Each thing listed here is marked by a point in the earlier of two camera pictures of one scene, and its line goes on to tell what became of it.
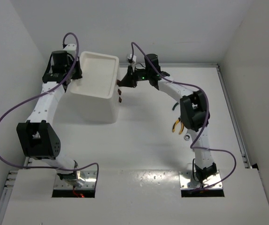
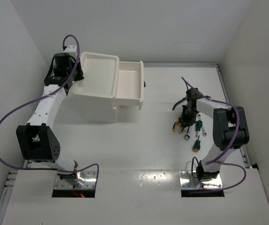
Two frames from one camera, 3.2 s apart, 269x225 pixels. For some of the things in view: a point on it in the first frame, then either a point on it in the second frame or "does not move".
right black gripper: (130, 79) to (185, 122)
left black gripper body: (76, 72) does not move
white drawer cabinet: (95, 98) does not move
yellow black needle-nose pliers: (178, 121) does not move
